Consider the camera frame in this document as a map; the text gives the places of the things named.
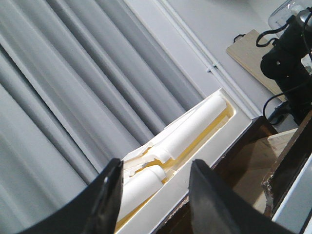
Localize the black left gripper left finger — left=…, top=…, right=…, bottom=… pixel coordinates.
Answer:
left=21, top=158, right=123, bottom=234

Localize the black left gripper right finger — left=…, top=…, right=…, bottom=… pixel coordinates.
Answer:
left=189, top=159, right=290, bottom=234

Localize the clear glass jar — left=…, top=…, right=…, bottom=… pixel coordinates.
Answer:
left=268, top=0, right=312, bottom=30

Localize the white wall conduit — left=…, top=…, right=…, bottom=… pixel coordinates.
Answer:
left=123, top=0, right=263, bottom=120

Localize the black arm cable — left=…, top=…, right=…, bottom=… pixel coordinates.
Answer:
left=255, top=16, right=294, bottom=48

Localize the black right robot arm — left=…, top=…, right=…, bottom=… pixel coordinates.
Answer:
left=189, top=8, right=312, bottom=234

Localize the light wooden cutting board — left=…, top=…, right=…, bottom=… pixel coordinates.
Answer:
left=226, top=29, right=282, bottom=95

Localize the grey curtain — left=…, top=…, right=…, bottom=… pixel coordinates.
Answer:
left=0, top=0, right=204, bottom=229

